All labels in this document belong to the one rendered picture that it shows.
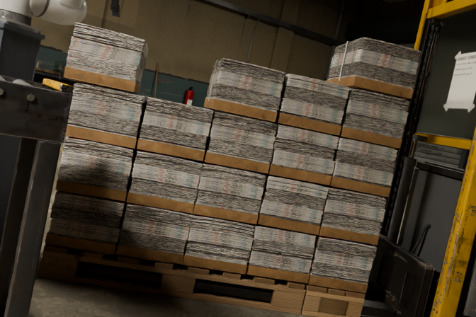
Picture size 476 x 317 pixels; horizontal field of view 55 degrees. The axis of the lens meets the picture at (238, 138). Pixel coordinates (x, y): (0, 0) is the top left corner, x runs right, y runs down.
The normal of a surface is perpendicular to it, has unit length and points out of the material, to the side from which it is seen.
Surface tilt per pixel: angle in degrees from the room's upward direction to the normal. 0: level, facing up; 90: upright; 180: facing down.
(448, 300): 90
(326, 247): 90
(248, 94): 90
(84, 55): 90
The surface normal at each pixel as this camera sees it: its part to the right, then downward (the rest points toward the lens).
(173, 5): 0.48, 0.15
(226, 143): 0.15, 0.08
